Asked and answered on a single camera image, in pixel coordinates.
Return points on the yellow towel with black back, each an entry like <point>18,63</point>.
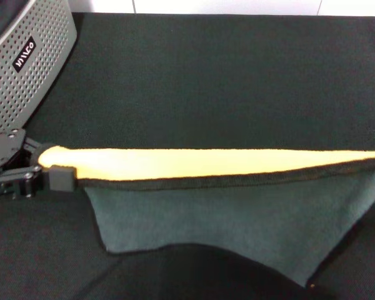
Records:
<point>222,193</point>

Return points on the grey perforated storage box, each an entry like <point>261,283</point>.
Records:
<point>28,72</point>

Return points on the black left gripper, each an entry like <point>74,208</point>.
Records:
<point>1,150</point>

